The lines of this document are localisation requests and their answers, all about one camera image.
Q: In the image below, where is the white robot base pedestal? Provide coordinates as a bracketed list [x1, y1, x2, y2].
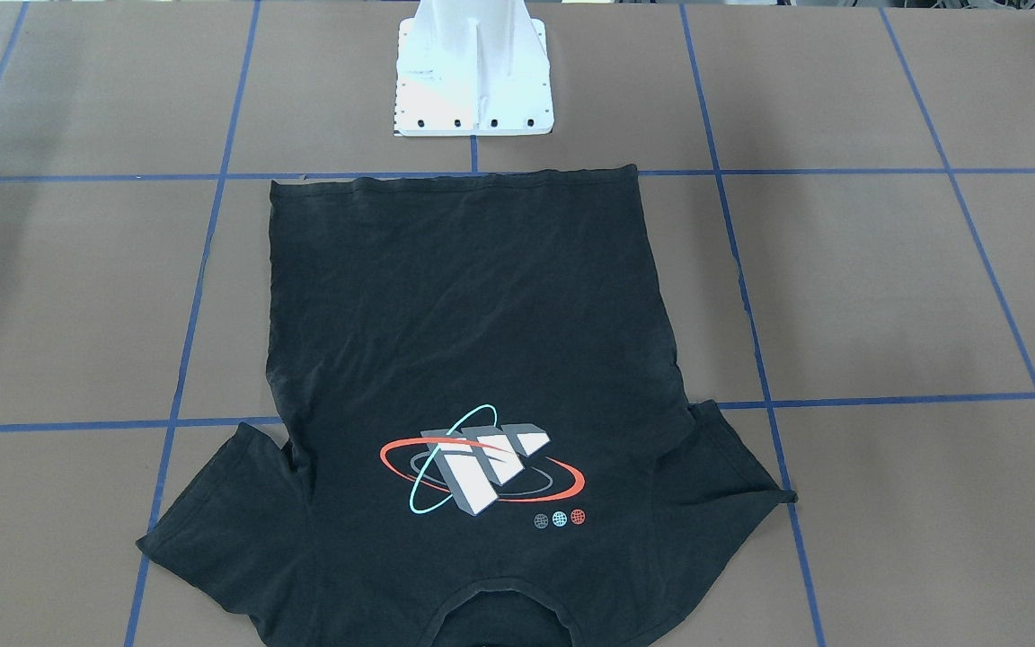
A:
[392, 1, 555, 137]

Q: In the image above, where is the black graphic t-shirt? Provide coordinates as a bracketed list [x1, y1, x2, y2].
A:
[137, 165, 796, 646]

